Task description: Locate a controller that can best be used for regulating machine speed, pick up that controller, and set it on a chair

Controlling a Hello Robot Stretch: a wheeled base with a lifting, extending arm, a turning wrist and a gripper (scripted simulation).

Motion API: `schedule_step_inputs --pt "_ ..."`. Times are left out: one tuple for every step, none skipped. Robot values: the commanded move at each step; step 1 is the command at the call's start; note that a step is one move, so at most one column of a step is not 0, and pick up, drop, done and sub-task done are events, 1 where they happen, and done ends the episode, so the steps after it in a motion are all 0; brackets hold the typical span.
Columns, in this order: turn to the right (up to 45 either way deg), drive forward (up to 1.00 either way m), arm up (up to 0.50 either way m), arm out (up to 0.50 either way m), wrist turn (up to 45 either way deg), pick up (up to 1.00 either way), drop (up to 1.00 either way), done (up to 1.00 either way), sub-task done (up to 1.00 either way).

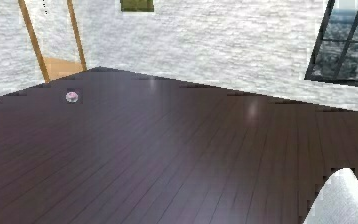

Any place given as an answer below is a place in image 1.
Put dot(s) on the small pink white ball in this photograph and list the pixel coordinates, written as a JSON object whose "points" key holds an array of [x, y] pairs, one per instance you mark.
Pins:
{"points": [[72, 97]]}

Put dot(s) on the green framed picture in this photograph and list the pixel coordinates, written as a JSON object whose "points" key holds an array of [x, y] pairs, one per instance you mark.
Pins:
{"points": [[137, 5]]}

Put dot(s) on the black framed window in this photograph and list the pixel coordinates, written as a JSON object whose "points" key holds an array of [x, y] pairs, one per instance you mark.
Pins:
{"points": [[345, 46]]}

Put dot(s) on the wooden door frame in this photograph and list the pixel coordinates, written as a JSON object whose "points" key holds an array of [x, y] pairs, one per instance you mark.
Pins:
{"points": [[33, 40]]}

